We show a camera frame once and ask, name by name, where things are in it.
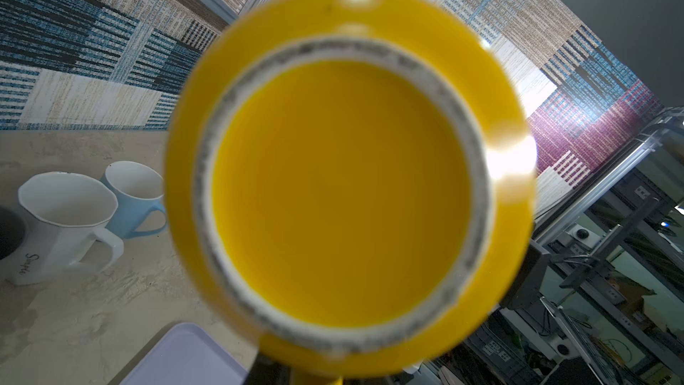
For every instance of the lavender silicone tray mat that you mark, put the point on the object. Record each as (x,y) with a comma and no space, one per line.
(187,355)

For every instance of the grey mug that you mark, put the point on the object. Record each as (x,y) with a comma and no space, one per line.
(12,232)

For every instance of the white mug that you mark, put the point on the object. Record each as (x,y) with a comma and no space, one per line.
(66,214)

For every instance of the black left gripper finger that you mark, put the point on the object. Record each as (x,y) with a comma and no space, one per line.
(266,371)

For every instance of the light blue mug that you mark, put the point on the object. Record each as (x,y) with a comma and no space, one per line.
(139,190)

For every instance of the yellow mug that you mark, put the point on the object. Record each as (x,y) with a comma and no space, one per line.
(350,184)

